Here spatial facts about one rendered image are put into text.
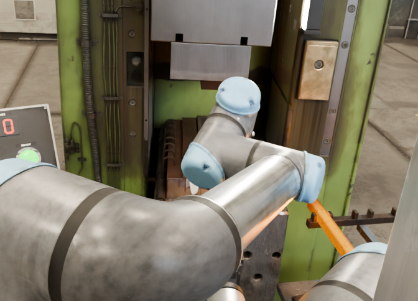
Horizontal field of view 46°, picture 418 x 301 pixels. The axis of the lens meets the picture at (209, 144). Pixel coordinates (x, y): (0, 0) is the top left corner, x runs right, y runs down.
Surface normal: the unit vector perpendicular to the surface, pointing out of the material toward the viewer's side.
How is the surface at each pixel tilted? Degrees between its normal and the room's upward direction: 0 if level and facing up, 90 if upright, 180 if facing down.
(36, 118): 60
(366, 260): 11
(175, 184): 90
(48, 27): 90
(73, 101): 90
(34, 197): 27
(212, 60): 90
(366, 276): 0
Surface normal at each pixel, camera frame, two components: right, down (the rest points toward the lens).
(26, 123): 0.44, -0.09
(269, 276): 0.05, 0.44
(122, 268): 0.22, -0.04
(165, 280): 0.47, 0.15
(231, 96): 0.08, -0.58
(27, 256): -0.38, -0.02
